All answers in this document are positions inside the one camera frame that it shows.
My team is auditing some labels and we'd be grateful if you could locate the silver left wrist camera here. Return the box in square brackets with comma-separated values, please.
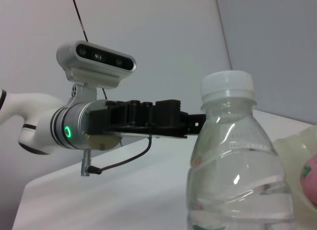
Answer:
[56, 40, 138, 102]

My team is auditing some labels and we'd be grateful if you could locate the pink peach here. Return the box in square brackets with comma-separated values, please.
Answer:
[300, 155, 317, 208]

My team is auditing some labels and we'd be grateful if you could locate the left gripper black plug cable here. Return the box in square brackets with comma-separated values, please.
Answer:
[80, 136, 153, 177]

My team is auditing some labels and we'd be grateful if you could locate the pale green glass fruit plate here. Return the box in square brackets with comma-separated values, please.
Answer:
[272, 124, 317, 230]

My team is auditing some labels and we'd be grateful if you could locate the thin black camera cable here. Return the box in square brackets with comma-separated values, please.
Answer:
[70, 0, 108, 100]

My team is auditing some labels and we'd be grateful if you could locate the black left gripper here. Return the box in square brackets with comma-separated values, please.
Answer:
[85, 99, 207, 139]

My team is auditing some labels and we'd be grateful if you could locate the clear water bottle green label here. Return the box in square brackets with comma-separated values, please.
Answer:
[186, 70, 296, 230]

